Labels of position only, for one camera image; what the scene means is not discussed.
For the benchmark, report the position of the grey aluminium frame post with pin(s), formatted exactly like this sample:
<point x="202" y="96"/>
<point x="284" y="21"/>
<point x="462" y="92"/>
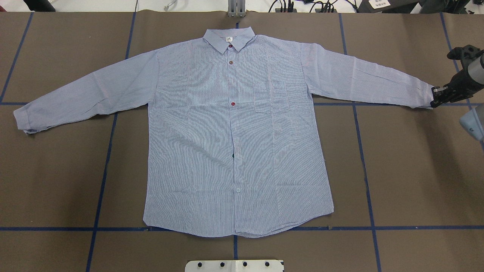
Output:
<point x="237" y="8"/>

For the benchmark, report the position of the light blue striped shirt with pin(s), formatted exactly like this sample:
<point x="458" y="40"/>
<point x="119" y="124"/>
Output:
<point x="234" y="147"/>

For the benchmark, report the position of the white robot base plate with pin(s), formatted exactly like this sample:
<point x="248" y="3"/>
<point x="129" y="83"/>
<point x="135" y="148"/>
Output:
<point x="235" y="266"/>

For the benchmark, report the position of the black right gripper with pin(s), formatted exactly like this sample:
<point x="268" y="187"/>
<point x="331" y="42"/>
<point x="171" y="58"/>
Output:
<point x="462" y="84"/>

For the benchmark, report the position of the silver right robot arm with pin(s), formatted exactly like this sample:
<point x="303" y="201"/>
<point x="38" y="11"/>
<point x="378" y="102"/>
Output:
<point x="470" y="57"/>

